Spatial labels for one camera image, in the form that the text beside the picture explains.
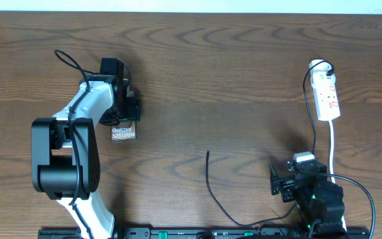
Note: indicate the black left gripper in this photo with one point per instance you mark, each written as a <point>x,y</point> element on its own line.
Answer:
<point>134,111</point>

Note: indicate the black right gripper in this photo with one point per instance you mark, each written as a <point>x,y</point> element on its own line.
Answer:
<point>287,185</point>

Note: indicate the gold Galaxy smartphone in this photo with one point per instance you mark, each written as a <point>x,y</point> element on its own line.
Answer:
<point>125,131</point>

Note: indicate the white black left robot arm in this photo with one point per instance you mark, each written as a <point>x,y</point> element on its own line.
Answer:
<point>65,158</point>

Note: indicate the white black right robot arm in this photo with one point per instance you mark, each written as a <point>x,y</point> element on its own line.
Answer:
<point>320,201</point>

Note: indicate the white power strip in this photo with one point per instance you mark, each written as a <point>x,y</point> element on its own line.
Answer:
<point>322,80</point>

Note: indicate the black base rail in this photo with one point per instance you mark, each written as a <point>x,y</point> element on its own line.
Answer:
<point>147,233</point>

